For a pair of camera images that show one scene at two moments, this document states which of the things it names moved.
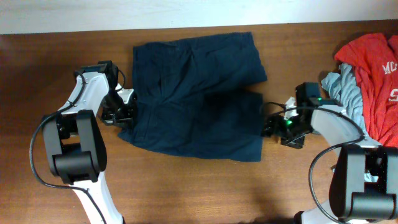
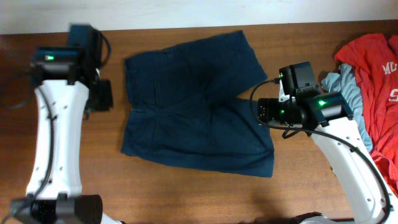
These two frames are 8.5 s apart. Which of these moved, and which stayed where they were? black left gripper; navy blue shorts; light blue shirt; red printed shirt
Moved: black left gripper; navy blue shorts
Stayed: red printed shirt; light blue shirt
